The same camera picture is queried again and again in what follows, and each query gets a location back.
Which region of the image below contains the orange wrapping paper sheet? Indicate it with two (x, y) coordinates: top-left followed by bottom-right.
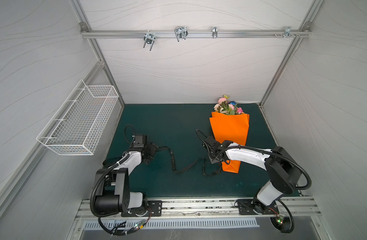
(209, 111), (250, 174)

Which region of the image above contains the black printed ribbon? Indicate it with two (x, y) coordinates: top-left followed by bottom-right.
(102, 145), (223, 177)

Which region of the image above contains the magenta fake rose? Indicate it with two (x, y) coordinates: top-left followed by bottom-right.
(236, 108), (244, 115)

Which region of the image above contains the light pink fake rose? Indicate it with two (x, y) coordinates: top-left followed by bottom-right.
(218, 95), (230, 115)

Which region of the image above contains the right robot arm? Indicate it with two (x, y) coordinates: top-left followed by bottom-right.
(202, 137), (312, 215)

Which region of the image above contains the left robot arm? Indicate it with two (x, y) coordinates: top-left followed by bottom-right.
(89, 135), (161, 218)

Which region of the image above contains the green table mat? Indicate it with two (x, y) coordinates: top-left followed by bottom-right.
(105, 104), (269, 198)

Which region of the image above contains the metal hook clamp left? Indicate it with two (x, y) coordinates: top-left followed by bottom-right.
(143, 33), (155, 51)

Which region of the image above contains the metal hook clamp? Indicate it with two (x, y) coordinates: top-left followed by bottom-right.
(174, 26), (188, 42)
(143, 33), (155, 51)

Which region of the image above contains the metal hook clamp middle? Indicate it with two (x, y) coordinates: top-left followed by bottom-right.
(174, 26), (188, 42)

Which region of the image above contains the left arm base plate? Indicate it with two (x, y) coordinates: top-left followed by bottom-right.
(121, 200), (162, 218)

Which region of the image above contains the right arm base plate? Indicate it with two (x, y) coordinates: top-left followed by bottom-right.
(234, 199), (279, 216)

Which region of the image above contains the white slotted cable duct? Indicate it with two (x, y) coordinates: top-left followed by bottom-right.
(83, 217), (260, 231)

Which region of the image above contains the white wire basket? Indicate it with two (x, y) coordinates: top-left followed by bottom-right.
(36, 80), (119, 156)

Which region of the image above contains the left black cable conduit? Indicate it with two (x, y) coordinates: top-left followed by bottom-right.
(97, 209), (152, 237)

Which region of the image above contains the black cable conduit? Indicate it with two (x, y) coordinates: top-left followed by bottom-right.
(97, 209), (152, 237)
(270, 199), (296, 234)

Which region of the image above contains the aluminium front rail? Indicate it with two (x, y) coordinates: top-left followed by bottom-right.
(74, 196), (322, 222)

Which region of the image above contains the right black cable conduit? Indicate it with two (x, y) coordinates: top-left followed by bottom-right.
(270, 199), (296, 234)

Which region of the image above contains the metal ring clamp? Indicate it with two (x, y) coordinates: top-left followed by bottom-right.
(212, 27), (218, 39)

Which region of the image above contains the aluminium crossbar rail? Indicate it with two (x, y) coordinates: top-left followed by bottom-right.
(81, 29), (312, 39)

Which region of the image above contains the metal bracket clamp right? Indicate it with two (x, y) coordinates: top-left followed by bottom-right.
(274, 27), (301, 39)

